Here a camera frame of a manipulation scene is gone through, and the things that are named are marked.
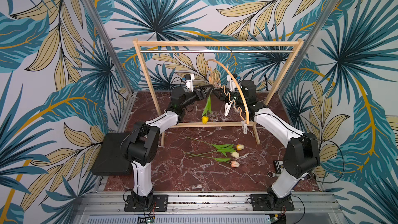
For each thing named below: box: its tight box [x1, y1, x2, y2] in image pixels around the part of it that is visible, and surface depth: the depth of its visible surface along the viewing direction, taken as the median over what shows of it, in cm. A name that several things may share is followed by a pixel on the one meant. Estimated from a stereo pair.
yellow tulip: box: [201, 95, 212, 124], surface depth 85 cm
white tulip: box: [188, 149, 240, 159], surface depth 90 cm
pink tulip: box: [199, 155, 240, 168], surface depth 87 cm
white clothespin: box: [224, 101, 233, 117], surface depth 71 cm
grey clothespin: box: [240, 120, 248, 135], surface depth 64 cm
